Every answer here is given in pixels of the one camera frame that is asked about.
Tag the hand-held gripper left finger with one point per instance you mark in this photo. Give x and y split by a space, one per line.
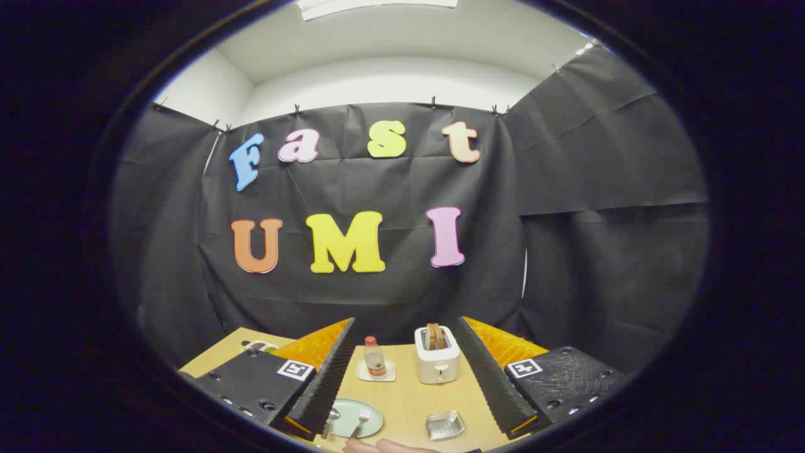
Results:
327 390

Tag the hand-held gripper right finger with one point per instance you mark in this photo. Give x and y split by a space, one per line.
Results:
497 390

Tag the toasted bread slice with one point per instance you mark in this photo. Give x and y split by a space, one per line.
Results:
430 336
441 336

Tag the clear water bottle red cap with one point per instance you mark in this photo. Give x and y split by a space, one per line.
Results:
375 362

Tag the white toaster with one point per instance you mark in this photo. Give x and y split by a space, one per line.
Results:
438 365

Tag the white square coaster tray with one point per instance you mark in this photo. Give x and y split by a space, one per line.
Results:
390 372

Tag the small ceiling light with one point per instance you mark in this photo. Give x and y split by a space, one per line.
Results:
585 48

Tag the small white sauce dish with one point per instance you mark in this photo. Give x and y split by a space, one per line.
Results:
258 345

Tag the pale green plate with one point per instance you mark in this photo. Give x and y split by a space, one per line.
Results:
349 416

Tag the long ceiling light panel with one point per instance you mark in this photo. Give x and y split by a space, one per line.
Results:
377 6

